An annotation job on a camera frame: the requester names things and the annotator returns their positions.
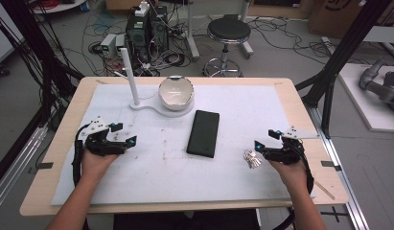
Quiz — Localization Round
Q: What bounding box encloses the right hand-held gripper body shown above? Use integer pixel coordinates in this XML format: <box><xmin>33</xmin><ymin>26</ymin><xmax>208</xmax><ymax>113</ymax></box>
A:
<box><xmin>263</xmin><ymin>125</ymin><xmax>321</xmax><ymax>166</ymax></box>

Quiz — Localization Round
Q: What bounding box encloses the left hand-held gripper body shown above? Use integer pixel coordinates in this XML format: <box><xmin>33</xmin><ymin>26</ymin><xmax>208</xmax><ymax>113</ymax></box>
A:
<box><xmin>77</xmin><ymin>116</ymin><xmax>128</xmax><ymax>157</ymax></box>

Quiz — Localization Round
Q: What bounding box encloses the person's left hand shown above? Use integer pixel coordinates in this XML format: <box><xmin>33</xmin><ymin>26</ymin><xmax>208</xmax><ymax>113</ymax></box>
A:
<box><xmin>81</xmin><ymin>148</ymin><xmax>121</xmax><ymax>186</ymax></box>

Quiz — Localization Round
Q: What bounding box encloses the person's right hand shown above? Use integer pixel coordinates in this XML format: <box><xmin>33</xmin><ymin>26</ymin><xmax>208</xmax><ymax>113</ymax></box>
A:
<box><xmin>268</xmin><ymin>159</ymin><xmax>310</xmax><ymax>194</ymax></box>

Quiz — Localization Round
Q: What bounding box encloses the white stand with pole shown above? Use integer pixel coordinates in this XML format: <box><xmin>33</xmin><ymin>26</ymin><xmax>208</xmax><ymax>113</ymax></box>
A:
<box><xmin>113</xmin><ymin>47</ymin><xmax>197</xmax><ymax>119</ymax></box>

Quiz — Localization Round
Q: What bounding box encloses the white table mat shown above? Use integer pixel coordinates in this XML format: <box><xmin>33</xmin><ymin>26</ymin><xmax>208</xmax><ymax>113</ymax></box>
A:
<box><xmin>50</xmin><ymin>83</ymin><xmax>317</xmax><ymax>206</ymax></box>

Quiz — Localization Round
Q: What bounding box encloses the wooden table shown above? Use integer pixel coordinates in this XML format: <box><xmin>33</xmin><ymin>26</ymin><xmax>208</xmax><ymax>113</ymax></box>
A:
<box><xmin>19</xmin><ymin>76</ymin><xmax>350</xmax><ymax>217</ymax></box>

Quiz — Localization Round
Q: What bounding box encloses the black smartphone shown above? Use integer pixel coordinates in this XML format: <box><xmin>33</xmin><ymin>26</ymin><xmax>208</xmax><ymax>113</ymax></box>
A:
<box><xmin>186</xmin><ymin>109</ymin><xmax>220</xmax><ymax>159</ymax></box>

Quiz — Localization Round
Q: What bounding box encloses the white ceramic bowl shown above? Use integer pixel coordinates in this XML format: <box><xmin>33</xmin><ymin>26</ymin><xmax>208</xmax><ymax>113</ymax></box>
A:
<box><xmin>157</xmin><ymin>76</ymin><xmax>195</xmax><ymax>111</ymax></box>

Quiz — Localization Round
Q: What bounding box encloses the grey power supply box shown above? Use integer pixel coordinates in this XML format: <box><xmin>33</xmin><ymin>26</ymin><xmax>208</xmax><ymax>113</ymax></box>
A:
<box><xmin>100</xmin><ymin>33</ymin><xmax>127</xmax><ymax>58</ymax></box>

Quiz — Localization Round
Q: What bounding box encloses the white floor board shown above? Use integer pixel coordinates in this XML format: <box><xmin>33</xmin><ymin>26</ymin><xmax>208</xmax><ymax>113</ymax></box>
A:
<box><xmin>337</xmin><ymin>62</ymin><xmax>394</xmax><ymax>133</ymax></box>

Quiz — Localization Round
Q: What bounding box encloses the black computer tower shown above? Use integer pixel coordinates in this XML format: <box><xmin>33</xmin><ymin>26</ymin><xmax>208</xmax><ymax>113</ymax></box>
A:
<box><xmin>125</xmin><ymin>5</ymin><xmax>170</xmax><ymax>63</ymax></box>

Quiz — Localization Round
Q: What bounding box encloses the person's dark lap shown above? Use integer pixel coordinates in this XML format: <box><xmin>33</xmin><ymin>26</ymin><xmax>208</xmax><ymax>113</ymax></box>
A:
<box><xmin>112</xmin><ymin>209</ymin><xmax>262</xmax><ymax>230</ymax></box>

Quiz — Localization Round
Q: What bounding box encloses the white table leg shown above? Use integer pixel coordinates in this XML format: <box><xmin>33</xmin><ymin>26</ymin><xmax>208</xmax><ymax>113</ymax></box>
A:
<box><xmin>238</xmin><ymin>0</ymin><xmax>255</xmax><ymax>60</ymax></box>
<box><xmin>184</xmin><ymin>0</ymin><xmax>201</xmax><ymax>62</ymax></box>

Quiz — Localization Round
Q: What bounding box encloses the black round stool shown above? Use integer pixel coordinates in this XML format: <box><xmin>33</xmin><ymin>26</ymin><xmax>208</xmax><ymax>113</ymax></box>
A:
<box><xmin>202</xmin><ymin>17</ymin><xmax>252</xmax><ymax>79</ymax></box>

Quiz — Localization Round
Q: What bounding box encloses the white power strip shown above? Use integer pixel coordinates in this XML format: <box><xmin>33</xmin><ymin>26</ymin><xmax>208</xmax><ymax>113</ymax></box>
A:
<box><xmin>134</xmin><ymin>1</ymin><xmax>151</xmax><ymax>18</ymax></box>

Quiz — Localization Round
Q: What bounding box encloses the brown cardboard box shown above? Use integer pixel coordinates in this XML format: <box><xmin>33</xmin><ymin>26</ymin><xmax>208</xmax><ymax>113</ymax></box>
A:
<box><xmin>307</xmin><ymin>0</ymin><xmax>394</xmax><ymax>40</ymax></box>

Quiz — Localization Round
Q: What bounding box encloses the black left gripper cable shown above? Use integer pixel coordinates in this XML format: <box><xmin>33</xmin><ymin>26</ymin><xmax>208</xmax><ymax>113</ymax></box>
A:
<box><xmin>71</xmin><ymin>123</ymin><xmax>90</xmax><ymax>188</ymax></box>

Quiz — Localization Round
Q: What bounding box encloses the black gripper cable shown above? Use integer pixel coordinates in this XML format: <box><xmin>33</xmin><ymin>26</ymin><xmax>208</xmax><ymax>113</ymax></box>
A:
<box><xmin>71</xmin><ymin>123</ymin><xmax>90</xmax><ymax>188</ymax></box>
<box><xmin>271</xmin><ymin>140</ymin><xmax>315</xmax><ymax>230</ymax></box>

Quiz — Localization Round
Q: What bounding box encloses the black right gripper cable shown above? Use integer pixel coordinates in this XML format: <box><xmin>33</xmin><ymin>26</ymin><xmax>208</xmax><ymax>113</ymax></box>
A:
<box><xmin>271</xmin><ymin>140</ymin><xmax>315</xmax><ymax>230</ymax></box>

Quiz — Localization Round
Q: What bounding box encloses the aluminium rail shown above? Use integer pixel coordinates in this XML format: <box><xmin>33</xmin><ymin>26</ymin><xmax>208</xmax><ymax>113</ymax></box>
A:
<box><xmin>307</xmin><ymin>104</ymin><xmax>370</xmax><ymax>230</ymax></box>
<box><xmin>0</xmin><ymin>125</ymin><xmax>49</xmax><ymax>213</ymax></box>

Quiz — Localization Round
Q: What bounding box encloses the tangle of floor cables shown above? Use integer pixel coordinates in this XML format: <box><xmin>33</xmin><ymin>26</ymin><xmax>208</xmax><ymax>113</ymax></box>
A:
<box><xmin>79</xmin><ymin>6</ymin><xmax>371</xmax><ymax>78</ymax></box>

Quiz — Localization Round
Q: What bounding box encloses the black frame with cables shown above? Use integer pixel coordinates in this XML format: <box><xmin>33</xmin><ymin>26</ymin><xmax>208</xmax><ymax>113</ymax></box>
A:
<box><xmin>0</xmin><ymin>0</ymin><xmax>85</xmax><ymax>190</ymax></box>

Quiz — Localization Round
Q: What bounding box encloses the black frame strut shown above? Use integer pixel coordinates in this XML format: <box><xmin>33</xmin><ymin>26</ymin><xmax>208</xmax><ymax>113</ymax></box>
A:
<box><xmin>294</xmin><ymin>0</ymin><xmax>394</xmax><ymax>139</ymax></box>

